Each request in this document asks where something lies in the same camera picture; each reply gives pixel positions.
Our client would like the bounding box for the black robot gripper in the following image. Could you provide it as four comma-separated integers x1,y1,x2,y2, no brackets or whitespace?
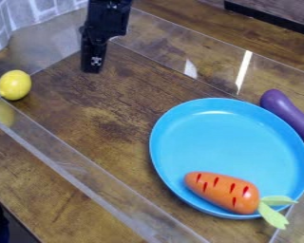
80,0,134,73

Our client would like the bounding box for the yellow toy lemon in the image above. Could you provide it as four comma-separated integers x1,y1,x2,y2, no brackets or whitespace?
0,70,32,101

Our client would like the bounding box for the blue plastic tray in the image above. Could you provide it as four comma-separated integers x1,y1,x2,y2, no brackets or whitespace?
150,98,304,219

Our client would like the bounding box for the white patterned curtain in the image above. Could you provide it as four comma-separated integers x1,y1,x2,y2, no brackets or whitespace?
0,0,88,51

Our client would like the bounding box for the purple toy eggplant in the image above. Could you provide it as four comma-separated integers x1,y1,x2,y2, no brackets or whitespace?
260,89,304,140

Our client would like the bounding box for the dark wooden furniture piece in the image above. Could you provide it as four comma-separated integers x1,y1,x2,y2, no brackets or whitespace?
224,0,304,34

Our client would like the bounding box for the orange toy carrot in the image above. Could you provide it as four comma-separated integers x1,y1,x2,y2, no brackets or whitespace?
184,171,298,230

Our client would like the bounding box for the clear acrylic left wall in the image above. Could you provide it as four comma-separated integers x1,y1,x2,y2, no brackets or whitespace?
0,9,87,77

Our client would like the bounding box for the clear acrylic wall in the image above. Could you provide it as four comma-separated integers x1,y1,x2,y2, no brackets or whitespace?
0,9,87,77
0,98,210,243
113,9,304,109

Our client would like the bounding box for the clear acrylic back wall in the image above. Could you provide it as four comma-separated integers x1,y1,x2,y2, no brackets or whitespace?
113,9,304,109

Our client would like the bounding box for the clear acrylic front wall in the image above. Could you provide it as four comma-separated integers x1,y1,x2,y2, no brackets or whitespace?
0,98,210,243

